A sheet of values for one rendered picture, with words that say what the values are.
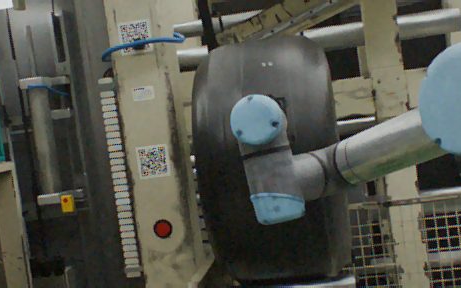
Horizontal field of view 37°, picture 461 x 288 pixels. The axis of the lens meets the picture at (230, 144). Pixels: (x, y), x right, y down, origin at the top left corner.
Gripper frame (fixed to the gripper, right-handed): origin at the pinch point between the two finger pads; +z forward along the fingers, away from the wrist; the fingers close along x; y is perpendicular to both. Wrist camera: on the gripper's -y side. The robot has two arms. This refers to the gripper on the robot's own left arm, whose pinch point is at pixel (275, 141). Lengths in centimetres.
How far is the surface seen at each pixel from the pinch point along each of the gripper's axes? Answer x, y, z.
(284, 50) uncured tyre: -3.1, 19.8, 11.9
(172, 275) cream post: 29.3, -27.5, 23.9
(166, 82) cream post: 25.0, 17.3, 19.3
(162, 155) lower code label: 28.1, 0.7, 20.9
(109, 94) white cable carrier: 39.2, 16.3, 20.4
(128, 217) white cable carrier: 39.4, -13.1, 26.2
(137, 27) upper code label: 30.2, 30.5, 17.8
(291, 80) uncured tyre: -4.2, 12.3, 5.2
